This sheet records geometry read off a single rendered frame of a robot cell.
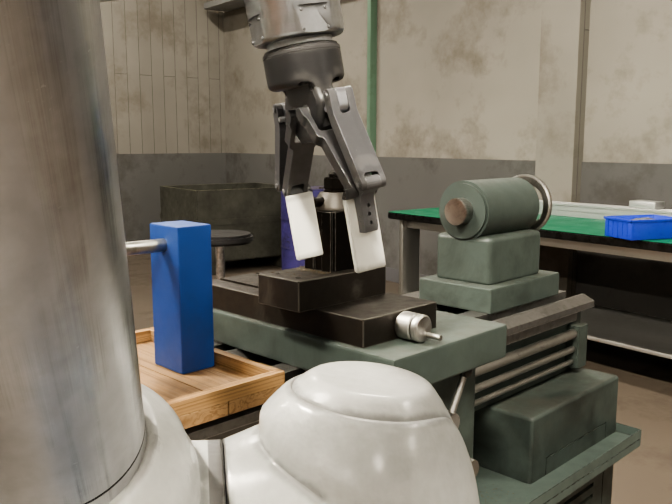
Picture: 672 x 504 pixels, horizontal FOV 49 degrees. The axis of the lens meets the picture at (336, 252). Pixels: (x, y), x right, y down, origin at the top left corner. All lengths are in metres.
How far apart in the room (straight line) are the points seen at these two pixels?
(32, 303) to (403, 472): 0.26
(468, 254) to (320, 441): 1.24
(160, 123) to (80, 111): 8.26
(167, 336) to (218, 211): 5.74
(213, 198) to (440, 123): 2.20
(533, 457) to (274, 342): 0.63
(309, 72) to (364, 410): 0.34
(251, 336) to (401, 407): 0.84
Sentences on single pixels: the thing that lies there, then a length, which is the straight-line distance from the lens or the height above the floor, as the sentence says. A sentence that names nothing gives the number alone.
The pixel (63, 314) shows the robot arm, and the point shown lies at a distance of 0.31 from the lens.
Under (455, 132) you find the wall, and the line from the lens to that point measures 5.94.
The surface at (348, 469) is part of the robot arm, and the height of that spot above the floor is 1.04.
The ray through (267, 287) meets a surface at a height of 1.00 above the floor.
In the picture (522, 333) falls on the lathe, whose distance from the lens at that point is 1.64.
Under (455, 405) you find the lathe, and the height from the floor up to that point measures 0.81.
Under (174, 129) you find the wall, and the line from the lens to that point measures 8.61.
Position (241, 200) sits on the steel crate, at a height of 0.68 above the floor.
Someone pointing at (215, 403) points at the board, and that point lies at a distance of 1.01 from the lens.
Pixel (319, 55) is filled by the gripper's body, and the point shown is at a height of 1.31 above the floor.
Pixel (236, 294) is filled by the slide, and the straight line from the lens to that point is 1.33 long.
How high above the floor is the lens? 1.23
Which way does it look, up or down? 9 degrees down
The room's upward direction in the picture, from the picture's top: straight up
